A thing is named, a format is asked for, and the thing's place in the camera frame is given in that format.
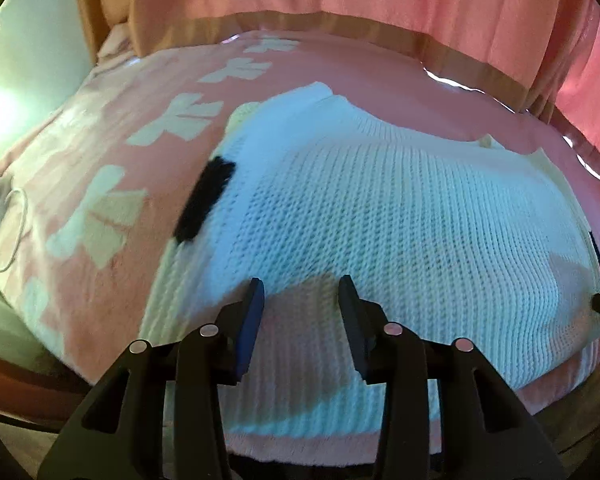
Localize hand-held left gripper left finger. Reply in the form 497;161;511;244
37;277;266;480

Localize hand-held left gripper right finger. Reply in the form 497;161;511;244
339;275;566;480

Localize colour-block knitted sweater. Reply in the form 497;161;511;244
140;81;600;439

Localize pink bow-print blanket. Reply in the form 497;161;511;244
0;30;600;463

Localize pink white pillow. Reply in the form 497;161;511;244
96;26;137;59

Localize brown bed frame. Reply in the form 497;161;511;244
0;349;98;423

